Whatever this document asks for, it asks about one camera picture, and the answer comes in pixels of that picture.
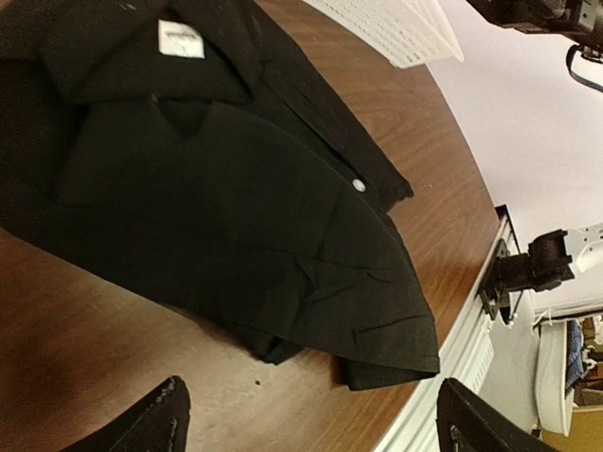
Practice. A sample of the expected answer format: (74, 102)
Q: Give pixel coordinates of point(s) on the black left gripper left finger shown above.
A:
(157, 422)

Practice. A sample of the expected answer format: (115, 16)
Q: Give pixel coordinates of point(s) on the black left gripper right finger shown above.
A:
(465, 422)

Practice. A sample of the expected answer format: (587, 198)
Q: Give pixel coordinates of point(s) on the black long sleeve shirt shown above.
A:
(189, 152)

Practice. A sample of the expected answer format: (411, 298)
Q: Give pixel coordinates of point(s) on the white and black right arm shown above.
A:
(561, 255)

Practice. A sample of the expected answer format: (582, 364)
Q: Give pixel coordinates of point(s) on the white plastic mesh basket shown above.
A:
(406, 33)

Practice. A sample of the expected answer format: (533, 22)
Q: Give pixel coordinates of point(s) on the aluminium front rail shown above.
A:
(466, 355)

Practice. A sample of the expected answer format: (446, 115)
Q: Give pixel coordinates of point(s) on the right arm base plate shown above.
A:
(494, 295)

